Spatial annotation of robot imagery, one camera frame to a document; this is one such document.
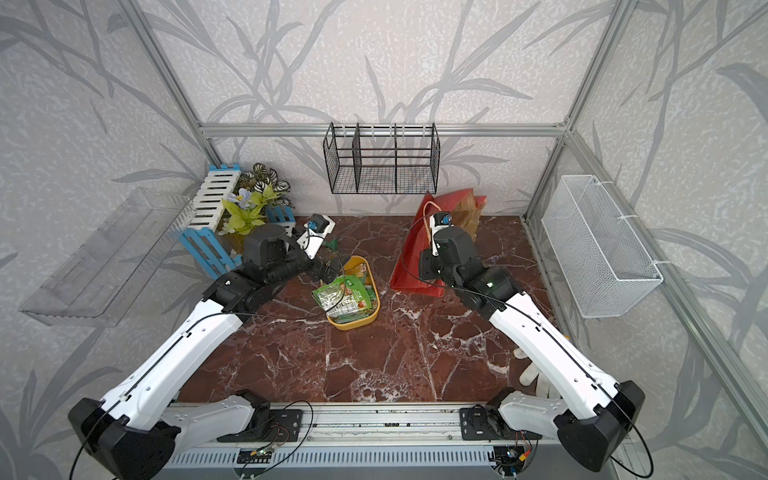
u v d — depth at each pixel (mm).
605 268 620
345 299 889
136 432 380
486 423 676
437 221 609
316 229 587
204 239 807
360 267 963
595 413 375
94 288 637
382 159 1054
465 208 792
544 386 788
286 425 735
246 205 881
